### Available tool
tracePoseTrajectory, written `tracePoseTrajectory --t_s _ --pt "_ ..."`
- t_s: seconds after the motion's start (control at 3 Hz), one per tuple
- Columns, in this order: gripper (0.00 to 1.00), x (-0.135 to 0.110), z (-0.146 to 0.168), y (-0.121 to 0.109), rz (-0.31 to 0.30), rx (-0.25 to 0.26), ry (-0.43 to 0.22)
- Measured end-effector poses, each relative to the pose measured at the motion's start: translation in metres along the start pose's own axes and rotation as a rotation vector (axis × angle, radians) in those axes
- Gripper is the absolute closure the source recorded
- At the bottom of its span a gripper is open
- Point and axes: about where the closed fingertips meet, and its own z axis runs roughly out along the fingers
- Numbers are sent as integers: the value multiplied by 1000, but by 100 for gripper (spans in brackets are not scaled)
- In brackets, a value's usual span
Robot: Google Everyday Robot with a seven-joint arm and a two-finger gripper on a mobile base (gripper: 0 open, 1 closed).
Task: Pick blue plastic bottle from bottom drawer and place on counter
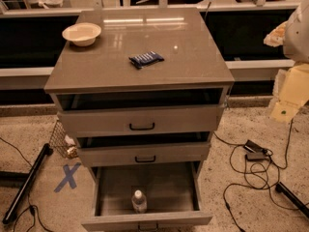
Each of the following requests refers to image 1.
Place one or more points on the clear plastic water bottle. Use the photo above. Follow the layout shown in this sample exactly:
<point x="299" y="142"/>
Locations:
<point x="139" y="202"/>

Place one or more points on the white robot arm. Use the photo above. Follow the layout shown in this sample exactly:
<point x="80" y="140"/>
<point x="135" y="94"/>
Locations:
<point x="291" y="87"/>

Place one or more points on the grey drawer cabinet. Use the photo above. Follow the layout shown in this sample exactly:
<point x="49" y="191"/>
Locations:
<point x="191" y="58"/>

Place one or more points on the grey top drawer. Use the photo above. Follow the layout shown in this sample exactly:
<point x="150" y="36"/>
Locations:
<point x="171" y="110"/>

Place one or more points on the grey drawer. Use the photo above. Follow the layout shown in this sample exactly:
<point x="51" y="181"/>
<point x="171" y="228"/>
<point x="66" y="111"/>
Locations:
<point x="121" y="150"/>
<point x="171" y="110"/>
<point x="172" y="193"/>

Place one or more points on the grey middle drawer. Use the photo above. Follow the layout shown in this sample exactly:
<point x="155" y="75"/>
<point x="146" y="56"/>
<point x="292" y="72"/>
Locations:
<point x="121" y="150"/>

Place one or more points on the grey bottom drawer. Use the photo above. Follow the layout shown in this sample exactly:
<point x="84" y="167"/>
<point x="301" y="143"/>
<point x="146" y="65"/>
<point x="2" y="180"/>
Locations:
<point x="172" y="193"/>

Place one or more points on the blue snack packet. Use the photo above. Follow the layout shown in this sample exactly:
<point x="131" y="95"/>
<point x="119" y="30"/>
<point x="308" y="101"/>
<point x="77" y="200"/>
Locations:
<point x="143" y="60"/>

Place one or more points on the white bowl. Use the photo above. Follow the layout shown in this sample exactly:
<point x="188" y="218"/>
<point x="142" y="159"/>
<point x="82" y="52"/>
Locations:
<point x="82" y="34"/>

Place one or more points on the blue tape cross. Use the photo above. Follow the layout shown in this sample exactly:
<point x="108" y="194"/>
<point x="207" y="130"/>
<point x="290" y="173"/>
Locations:
<point x="69" y="177"/>

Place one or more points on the black power adapter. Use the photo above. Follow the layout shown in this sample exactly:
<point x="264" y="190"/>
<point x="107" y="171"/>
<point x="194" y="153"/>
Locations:
<point x="254" y="151"/>

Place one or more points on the black left stand leg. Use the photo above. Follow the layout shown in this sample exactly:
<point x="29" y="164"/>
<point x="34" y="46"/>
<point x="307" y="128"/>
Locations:
<point x="26" y="181"/>

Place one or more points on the black stand leg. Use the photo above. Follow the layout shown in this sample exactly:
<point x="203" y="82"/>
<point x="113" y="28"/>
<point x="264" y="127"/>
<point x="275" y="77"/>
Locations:
<point x="26" y="181"/>
<point x="281" y="188"/>

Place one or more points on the black right stand leg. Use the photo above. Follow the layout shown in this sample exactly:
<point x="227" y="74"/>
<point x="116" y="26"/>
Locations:
<point x="281" y="188"/>

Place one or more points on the black top drawer handle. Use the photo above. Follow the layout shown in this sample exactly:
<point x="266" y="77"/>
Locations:
<point x="141" y="128"/>

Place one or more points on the black drawer handle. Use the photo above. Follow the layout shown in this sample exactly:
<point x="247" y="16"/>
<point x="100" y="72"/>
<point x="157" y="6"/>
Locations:
<point x="141" y="128"/>
<point x="145" y="159"/>

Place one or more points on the black middle drawer handle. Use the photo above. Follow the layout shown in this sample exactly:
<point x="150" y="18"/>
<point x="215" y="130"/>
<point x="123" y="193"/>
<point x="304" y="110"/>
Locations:
<point x="145" y="159"/>

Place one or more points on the wire mesh basket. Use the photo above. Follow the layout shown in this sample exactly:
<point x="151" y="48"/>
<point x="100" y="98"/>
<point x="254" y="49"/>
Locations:
<point x="62" y="143"/>

